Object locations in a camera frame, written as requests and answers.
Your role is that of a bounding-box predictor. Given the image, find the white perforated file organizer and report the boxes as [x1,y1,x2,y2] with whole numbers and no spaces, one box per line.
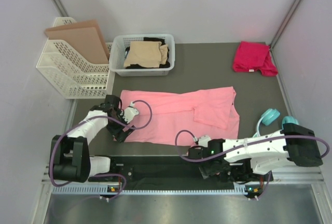
[36,17,114,99]

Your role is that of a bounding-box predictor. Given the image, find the white plastic basket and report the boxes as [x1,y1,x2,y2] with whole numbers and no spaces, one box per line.
[109,33,175,77]

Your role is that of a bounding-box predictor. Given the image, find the slotted cable duct rail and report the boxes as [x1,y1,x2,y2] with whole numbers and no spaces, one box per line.
[51,184,262,195]

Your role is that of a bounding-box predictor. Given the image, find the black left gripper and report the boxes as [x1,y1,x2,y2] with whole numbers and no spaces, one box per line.
[106,109,135,143]

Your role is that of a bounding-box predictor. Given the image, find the teal cat ear headphones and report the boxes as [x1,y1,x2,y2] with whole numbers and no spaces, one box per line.
[253,108,299,137]

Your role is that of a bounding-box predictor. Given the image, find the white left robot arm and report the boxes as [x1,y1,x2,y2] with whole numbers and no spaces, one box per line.
[49,95,139,187]

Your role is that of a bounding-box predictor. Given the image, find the red t shirt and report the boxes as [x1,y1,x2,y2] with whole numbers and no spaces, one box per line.
[232,41,278,77]

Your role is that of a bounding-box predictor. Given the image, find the pink t shirt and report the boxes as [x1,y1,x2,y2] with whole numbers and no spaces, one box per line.
[120,87,240,146]

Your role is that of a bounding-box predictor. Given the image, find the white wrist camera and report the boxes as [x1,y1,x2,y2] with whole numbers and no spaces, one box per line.
[192,135,212,147]
[122,102,139,124]

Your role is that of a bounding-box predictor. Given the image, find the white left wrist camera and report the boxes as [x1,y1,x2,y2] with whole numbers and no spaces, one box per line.
[122,102,139,124]

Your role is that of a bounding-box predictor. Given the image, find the brown cardboard folder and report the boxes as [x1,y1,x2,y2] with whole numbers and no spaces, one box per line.
[45,19,109,64]

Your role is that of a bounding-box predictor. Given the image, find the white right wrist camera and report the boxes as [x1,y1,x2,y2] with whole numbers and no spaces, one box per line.
[192,135,212,147]

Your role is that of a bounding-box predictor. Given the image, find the black garment in basket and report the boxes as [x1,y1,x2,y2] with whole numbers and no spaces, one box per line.
[124,36,171,70]

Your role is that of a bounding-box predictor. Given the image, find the beige folded garment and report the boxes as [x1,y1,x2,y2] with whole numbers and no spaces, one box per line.
[123,41,169,69]

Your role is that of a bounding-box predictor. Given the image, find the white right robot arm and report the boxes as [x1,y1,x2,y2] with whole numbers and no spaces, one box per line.
[188,123,323,183]

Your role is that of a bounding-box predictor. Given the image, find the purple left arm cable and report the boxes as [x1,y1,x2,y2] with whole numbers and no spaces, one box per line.
[49,100,153,201]

